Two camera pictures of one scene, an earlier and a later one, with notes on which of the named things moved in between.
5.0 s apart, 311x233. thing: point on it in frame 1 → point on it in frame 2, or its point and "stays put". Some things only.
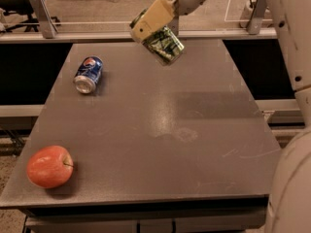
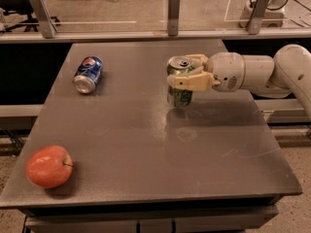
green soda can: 164,46 → 179,96
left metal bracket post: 48,25 stays put
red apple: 50,166 stays put
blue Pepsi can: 87,74 stays put
